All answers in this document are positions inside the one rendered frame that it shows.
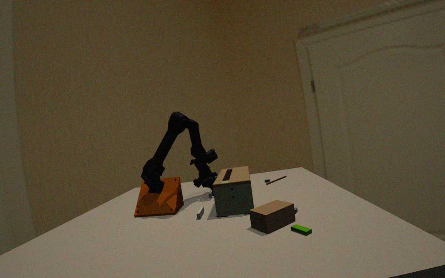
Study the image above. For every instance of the small green block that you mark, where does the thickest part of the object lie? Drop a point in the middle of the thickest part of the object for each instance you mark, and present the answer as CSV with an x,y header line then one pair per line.
x,y
300,229

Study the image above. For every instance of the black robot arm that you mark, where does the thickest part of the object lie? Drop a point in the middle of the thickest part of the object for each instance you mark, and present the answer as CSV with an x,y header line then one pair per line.
x,y
153,169

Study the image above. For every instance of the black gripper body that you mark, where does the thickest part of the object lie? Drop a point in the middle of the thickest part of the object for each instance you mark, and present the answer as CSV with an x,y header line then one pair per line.
x,y
207,175

